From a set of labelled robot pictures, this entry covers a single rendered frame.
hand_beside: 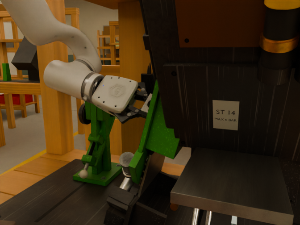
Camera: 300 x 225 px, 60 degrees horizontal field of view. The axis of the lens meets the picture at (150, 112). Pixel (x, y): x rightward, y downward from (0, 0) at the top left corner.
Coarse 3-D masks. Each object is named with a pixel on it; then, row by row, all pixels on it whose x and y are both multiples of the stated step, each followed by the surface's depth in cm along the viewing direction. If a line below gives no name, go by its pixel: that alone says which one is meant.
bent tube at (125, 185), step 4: (148, 96) 66; (148, 100) 65; (144, 104) 65; (148, 104) 66; (144, 108) 64; (148, 108) 64; (144, 112) 64; (124, 180) 68; (128, 180) 68; (124, 184) 67; (128, 184) 67; (132, 184) 68; (124, 188) 67; (128, 188) 67
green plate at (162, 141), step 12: (156, 84) 54; (156, 96) 54; (156, 108) 56; (156, 120) 57; (144, 132) 57; (156, 132) 57; (168, 132) 56; (144, 144) 58; (156, 144) 58; (168, 144) 57; (144, 156) 61; (168, 156) 57
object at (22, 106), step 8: (0, 8) 512; (16, 32) 509; (8, 48) 519; (16, 48) 514; (0, 72) 560; (0, 96) 554; (16, 96) 593; (24, 96) 540; (32, 96) 580; (0, 104) 554; (16, 104) 548; (24, 104) 541; (24, 112) 543
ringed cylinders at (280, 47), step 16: (272, 0) 29; (288, 0) 28; (272, 16) 30; (288, 16) 29; (272, 32) 31; (288, 32) 31; (272, 48) 32; (288, 48) 32; (272, 64) 34; (288, 64) 34; (272, 80) 35
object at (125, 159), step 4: (128, 152) 61; (120, 156) 61; (124, 156) 61; (128, 156) 61; (132, 156) 61; (120, 160) 60; (124, 160) 60; (128, 160) 60; (124, 164) 60; (128, 164) 59; (124, 168) 62; (128, 168) 61; (124, 172) 65; (128, 172) 63; (128, 176) 65
